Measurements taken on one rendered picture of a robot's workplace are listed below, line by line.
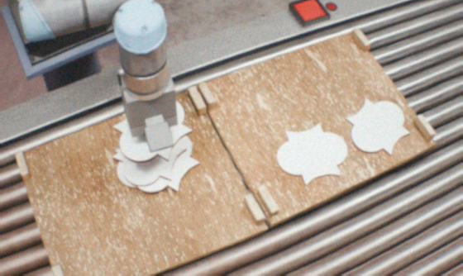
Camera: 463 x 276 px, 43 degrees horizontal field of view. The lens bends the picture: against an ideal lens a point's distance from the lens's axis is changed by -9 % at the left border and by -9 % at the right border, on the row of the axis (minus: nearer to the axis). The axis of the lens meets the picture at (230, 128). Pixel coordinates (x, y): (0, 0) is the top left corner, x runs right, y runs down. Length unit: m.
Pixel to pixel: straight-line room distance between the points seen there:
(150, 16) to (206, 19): 1.84
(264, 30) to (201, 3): 1.35
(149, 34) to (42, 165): 0.48
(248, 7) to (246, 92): 1.49
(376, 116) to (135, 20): 0.63
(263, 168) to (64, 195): 0.40
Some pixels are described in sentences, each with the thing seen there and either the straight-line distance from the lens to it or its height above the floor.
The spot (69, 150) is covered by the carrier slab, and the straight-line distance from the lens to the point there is 1.30.
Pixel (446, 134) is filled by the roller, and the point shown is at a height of 0.92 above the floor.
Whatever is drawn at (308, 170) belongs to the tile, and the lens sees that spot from 1.26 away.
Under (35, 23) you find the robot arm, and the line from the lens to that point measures 1.00.
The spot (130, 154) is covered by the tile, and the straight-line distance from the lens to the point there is 1.14.
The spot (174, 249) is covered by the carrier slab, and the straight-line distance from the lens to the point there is 1.18.
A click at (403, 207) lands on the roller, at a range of 1.29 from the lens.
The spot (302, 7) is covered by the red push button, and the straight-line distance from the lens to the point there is 1.54.
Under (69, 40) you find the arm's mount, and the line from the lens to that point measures 1.53.
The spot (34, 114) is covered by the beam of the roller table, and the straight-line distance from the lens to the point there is 1.40.
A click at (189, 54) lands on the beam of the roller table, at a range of 1.44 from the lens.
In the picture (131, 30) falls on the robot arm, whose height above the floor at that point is 1.35.
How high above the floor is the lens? 2.03
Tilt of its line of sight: 57 degrees down
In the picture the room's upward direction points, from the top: 3 degrees clockwise
